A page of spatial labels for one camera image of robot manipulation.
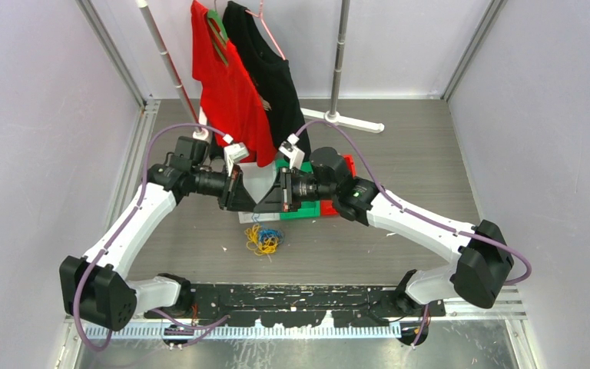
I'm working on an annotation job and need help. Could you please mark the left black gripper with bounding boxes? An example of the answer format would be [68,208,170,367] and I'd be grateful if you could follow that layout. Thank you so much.
[191,163,257,212]

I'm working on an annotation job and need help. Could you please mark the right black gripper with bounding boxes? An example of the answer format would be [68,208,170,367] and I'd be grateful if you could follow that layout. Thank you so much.
[254,165,336,213]

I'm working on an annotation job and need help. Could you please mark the blue cable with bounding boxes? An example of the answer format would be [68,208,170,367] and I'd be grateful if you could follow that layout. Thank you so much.
[250,214,286,247]

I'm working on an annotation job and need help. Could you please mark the yellow cable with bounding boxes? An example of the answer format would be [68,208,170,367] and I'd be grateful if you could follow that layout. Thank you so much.
[244,224,282,257]

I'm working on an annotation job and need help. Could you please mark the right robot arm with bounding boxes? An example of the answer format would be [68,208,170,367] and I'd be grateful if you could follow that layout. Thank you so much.
[252,147,514,316]

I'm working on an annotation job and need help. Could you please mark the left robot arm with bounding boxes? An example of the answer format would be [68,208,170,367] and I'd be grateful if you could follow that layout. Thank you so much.
[59,136,254,331]

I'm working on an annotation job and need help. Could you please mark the white plastic bin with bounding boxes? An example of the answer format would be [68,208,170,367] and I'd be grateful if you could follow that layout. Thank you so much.
[238,162,280,224]

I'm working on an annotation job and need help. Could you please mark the green plastic bin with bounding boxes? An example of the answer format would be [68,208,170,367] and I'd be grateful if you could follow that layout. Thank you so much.
[275,159,321,221]

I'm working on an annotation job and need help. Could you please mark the red plastic bin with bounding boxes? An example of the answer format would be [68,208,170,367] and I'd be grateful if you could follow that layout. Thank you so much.
[320,155,356,218]

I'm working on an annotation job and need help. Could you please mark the black t-shirt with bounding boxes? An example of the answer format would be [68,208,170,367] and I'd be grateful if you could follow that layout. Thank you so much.
[222,1,304,157]

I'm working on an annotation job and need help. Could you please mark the red t-shirt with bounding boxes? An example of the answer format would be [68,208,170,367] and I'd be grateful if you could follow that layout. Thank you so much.
[191,1,277,167]

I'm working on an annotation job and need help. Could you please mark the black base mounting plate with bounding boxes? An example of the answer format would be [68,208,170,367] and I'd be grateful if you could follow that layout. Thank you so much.
[166,284,423,328]

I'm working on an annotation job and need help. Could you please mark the right rack pole with base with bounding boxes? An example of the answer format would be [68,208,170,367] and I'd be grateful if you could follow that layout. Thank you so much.
[300,0,386,135]

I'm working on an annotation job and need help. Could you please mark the rack pole with base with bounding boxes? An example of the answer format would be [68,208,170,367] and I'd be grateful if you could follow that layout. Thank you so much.
[135,0,212,144]
[300,0,386,135]

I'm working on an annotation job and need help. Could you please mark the green clothes hanger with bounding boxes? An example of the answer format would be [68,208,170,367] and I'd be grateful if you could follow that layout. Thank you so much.
[206,9,229,66]

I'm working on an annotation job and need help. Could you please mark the pink clothes hanger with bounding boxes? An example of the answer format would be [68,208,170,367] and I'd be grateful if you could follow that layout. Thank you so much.
[247,0,287,61]

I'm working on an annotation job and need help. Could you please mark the left rack pole with base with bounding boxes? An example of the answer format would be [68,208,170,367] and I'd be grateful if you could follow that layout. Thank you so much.
[135,0,212,144]

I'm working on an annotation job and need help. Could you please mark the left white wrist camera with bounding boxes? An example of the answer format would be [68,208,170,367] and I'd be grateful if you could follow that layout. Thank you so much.
[223,135,250,177]

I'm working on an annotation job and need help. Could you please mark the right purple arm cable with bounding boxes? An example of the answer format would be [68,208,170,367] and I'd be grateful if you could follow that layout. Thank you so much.
[294,120,533,349]

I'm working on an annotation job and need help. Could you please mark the white slotted cable duct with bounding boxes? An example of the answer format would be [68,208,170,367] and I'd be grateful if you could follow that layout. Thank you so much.
[111,321,402,340]

